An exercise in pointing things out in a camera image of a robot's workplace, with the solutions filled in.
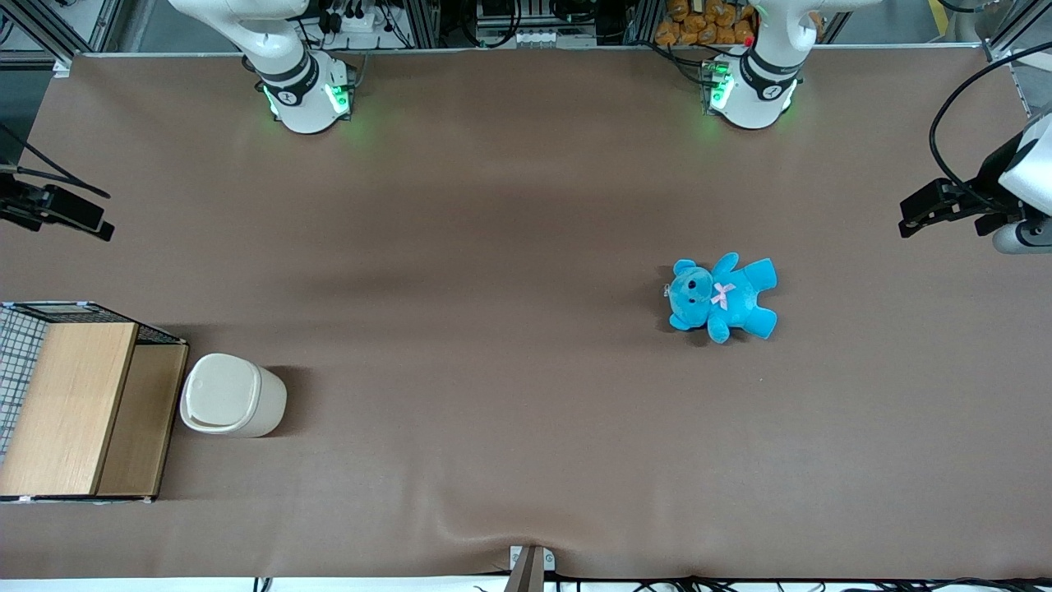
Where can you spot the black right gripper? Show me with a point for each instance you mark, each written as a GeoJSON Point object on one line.
{"type": "Point", "coordinates": [25, 203]}

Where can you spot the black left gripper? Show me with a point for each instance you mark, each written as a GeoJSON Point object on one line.
{"type": "Point", "coordinates": [989, 191]}

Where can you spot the white lidded trash can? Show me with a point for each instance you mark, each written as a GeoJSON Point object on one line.
{"type": "Point", "coordinates": [246, 403]}

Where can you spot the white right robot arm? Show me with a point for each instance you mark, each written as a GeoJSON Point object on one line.
{"type": "Point", "coordinates": [300, 90]}

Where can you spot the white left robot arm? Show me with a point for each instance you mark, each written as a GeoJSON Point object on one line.
{"type": "Point", "coordinates": [756, 86]}

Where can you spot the blue teddy bear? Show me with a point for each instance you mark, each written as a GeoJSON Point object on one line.
{"type": "Point", "coordinates": [723, 298]}

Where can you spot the orange plush toy pile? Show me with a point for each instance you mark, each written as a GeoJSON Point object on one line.
{"type": "Point", "coordinates": [707, 23]}

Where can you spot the white power strip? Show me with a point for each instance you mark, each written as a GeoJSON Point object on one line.
{"type": "Point", "coordinates": [352, 20]}

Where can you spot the white connector block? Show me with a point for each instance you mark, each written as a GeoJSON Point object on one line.
{"type": "Point", "coordinates": [552, 38]}

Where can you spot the brown table mat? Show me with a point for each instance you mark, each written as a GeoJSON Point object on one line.
{"type": "Point", "coordinates": [493, 329]}

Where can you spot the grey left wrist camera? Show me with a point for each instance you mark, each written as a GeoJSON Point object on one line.
{"type": "Point", "coordinates": [1023, 237]}

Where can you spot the silver metal bracket plate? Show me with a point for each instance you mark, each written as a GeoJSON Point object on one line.
{"type": "Point", "coordinates": [549, 559]}

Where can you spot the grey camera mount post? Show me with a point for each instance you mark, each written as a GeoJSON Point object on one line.
{"type": "Point", "coordinates": [526, 575]}

